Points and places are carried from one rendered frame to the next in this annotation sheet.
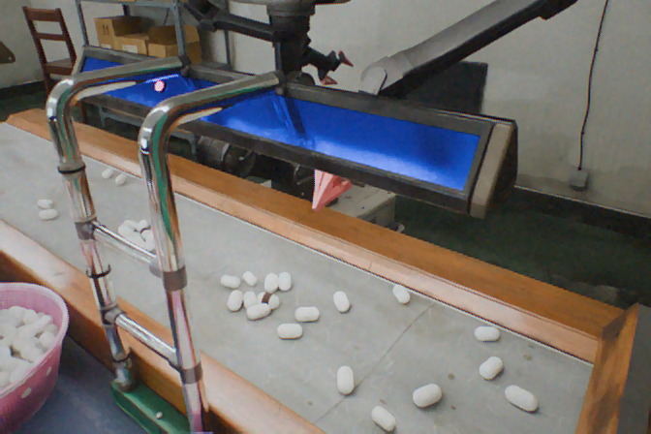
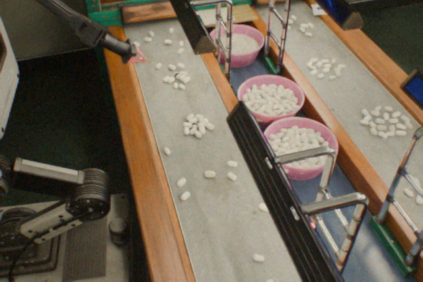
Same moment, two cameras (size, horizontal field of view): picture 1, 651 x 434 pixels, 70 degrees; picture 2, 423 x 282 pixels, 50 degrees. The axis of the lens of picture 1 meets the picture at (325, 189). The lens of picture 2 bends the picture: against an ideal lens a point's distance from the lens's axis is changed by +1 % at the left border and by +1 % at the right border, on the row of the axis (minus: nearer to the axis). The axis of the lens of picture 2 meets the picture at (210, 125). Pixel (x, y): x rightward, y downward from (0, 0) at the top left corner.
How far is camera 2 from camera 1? 2.18 m
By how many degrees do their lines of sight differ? 103
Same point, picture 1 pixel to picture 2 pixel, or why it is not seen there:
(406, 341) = (155, 53)
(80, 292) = (231, 99)
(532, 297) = not seen: hidden behind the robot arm
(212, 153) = (107, 183)
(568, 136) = not seen: outside the picture
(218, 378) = (208, 59)
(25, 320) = (250, 106)
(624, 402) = (157, 3)
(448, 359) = (152, 47)
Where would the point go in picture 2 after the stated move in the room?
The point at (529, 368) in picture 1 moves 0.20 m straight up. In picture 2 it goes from (138, 38) to (133, 0)
